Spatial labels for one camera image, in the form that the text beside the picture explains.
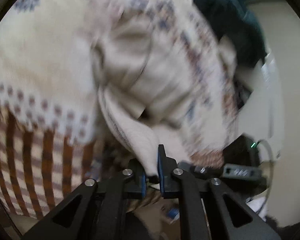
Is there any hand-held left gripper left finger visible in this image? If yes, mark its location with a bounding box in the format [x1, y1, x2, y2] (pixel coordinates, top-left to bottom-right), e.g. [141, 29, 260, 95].
[21, 159, 148, 240]

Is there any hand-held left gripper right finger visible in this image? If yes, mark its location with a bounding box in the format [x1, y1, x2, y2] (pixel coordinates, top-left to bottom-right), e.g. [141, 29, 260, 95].
[157, 144, 282, 240]

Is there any beige fleece garment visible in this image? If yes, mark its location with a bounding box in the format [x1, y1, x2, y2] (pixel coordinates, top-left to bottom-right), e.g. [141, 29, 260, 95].
[90, 12, 193, 178]

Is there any white folded towel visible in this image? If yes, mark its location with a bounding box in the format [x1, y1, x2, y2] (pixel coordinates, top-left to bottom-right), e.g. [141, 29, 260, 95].
[219, 35, 238, 68]

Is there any teal plush blanket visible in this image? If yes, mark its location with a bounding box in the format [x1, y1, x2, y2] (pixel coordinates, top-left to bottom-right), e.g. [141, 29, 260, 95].
[187, 0, 268, 68]

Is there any floral fleece blanket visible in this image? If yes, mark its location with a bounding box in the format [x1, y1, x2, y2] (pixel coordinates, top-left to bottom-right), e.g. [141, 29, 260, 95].
[0, 0, 240, 218]

